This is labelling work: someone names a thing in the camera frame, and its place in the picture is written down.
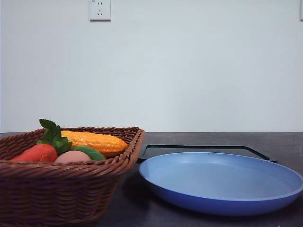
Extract blue round plate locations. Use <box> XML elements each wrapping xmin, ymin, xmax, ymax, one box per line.
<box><xmin>138</xmin><ymin>152</ymin><xmax>303</xmax><ymax>216</ymax></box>

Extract black serving tray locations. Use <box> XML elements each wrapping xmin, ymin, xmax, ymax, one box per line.
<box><xmin>137</xmin><ymin>145</ymin><xmax>278</xmax><ymax>164</ymax></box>

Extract brown wicker basket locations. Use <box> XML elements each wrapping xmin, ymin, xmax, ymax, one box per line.
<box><xmin>0</xmin><ymin>127</ymin><xmax>145</xmax><ymax>227</ymax></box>

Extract pink brown egg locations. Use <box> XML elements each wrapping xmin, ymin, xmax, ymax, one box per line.
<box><xmin>55</xmin><ymin>150</ymin><xmax>91</xmax><ymax>164</ymax></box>

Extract yellow toy corn cob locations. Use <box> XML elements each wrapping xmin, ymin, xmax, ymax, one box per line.
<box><xmin>62</xmin><ymin>131</ymin><xmax>128</xmax><ymax>153</ymax></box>

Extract green toy vegetable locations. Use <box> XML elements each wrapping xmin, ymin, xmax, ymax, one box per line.
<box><xmin>73</xmin><ymin>146</ymin><xmax>106</xmax><ymax>161</ymax></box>

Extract white wall socket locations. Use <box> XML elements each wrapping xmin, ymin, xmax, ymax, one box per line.
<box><xmin>90</xmin><ymin>0</ymin><xmax>111</xmax><ymax>22</ymax></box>

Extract red toy carrot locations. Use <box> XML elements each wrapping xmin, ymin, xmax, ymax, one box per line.
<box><xmin>11</xmin><ymin>144</ymin><xmax>57</xmax><ymax>163</ymax></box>

